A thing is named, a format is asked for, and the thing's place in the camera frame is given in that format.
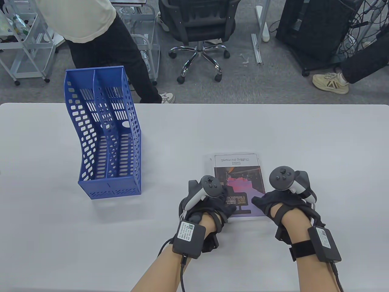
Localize black left hand controller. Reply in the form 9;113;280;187
182;176;223;211

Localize bundle of black cables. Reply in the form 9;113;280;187
342;0;389;61

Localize black computer case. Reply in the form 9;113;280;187
275;0;364;76

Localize black left wrist sensor box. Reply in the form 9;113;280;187
172;221;206;259

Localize black right hand controller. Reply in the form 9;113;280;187
269;166;317;203

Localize blue plastic document holder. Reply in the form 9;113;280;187
64;66;142;200

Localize black right wrist sensor box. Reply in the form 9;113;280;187
289;226;342;263

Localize person's right forearm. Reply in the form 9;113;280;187
281;213;344;292

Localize clear plastic bottle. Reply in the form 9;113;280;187
12;14;31;36

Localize white desk leg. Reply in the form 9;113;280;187
251;0;271;64

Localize person's left forearm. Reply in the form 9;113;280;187
131;213;219;292

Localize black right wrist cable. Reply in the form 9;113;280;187
330;261;346;292

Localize white wire trolley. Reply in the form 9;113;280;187
117;2;161;86

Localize black wrist sensor box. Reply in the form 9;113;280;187
172;221;206;259
289;226;342;263

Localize black hand controller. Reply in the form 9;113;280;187
182;176;223;211
269;166;317;203

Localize white metal trolley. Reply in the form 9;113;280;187
0;0;59;86

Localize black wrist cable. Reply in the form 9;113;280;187
330;261;346;292
157;238;189;292

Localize person's right hand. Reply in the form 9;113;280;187
252;190;325;244

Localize beige sneaker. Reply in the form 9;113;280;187
312;72;349;95

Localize person's left hand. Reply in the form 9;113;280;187
178;180;233;253

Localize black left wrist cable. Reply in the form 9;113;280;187
157;238;189;292

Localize black office chair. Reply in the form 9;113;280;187
157;0;243;84

